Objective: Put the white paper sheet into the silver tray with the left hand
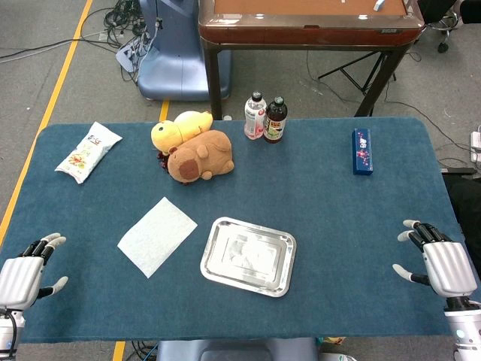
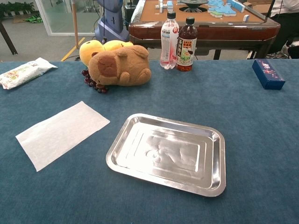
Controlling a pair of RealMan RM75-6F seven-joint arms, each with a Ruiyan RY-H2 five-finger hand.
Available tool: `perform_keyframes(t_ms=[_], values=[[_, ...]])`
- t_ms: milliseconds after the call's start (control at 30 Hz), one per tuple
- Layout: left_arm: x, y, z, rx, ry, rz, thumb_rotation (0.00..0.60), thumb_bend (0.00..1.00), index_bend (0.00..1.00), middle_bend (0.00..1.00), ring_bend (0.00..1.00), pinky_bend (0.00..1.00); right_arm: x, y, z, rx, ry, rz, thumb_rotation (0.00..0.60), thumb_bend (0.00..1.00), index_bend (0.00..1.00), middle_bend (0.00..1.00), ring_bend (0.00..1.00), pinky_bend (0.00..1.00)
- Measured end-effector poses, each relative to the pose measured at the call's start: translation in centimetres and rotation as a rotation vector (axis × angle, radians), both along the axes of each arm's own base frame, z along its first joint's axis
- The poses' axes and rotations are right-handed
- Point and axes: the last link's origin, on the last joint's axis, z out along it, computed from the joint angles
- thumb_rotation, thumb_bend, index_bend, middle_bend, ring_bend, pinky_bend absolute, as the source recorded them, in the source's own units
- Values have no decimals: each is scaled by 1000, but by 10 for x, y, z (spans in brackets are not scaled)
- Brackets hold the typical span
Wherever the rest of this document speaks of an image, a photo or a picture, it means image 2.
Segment white paper towel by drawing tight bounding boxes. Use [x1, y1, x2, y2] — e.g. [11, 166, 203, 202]
[15, 100, 111, 172]

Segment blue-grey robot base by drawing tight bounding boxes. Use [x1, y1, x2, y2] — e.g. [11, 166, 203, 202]
[94, 0, 130, 42]

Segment silver metal tray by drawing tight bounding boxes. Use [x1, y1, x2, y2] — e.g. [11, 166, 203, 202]
[106, 113, 227, 198]

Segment brown capybara plush toy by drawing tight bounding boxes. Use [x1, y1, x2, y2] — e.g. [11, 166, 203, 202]
[88, 45, 152, 87]

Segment dark purple grape bunch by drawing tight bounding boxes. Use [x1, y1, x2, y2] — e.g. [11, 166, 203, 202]
[81, 69, 109, 94]

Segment clear pink-label water bottle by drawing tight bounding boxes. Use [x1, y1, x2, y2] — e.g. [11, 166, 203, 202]
[160, 11, 180, 70]

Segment dark tea bottle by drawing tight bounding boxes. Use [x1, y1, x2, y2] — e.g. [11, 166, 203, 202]
[176, 17, 198, 72]

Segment yellow duck plush toy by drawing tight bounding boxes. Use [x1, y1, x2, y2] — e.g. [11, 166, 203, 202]
[79, 40, 134, 67]

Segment brown mahjong table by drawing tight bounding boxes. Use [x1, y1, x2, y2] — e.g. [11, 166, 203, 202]
[128, 0, 281, 60]

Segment standing blue-white mahjong tiles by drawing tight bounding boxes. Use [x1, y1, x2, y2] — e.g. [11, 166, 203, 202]
[155, 0, 175, 14]

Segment black mahjong table dial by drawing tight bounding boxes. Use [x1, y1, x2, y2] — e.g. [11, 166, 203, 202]
[178, 0, 209, 13]

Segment wooden pole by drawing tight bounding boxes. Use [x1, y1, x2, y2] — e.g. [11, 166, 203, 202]
[71, 0, 80, 49]

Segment blue rectangular box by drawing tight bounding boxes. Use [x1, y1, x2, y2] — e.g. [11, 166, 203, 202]
[251, 58, 286, 91]

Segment blue mahjong tile pile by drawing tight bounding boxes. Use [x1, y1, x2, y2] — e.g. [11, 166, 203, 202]
[207, 0, 246, 19]

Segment white snack bag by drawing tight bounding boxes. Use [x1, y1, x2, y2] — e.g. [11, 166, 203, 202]
[0, 57, 58, 90]

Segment green floor cloth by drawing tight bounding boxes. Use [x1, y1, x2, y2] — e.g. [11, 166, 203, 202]
[25, 14, 43, 24]

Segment black tripod stand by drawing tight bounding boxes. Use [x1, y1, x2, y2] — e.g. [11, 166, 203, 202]
[263, 0, 277, 24]

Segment black table leg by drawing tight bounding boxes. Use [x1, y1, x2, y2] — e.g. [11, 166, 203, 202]
[0, 20, 19, 56]

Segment seated person in black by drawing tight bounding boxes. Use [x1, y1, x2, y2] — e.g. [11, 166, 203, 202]
[268, 0, 299, 59]

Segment green potted plants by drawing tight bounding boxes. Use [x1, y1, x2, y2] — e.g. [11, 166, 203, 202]
[0, 1, 36, 17]

